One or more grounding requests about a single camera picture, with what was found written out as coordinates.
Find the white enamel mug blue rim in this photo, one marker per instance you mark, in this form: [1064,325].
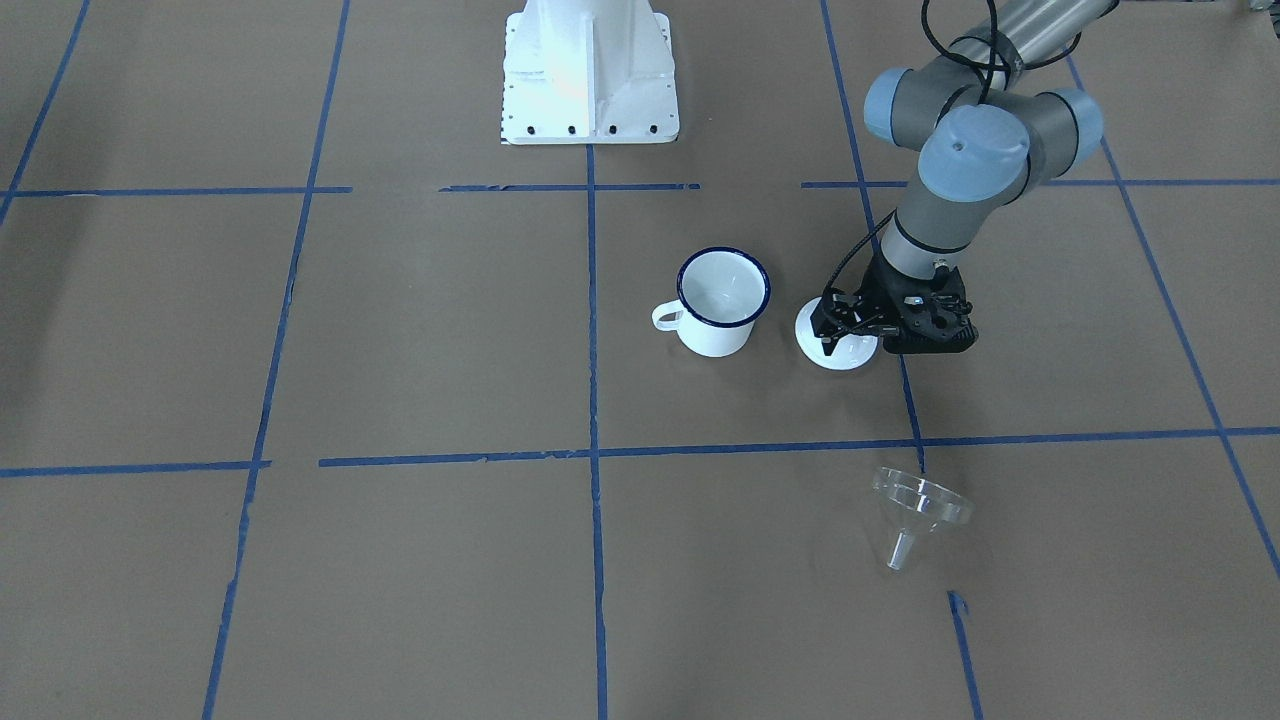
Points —
[720,292]

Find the clear plastic funnel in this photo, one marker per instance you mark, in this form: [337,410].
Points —
[915,508]

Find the white enamel mug lid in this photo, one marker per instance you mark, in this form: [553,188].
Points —
[810,345]

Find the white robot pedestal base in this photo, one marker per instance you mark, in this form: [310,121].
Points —
[577,72]

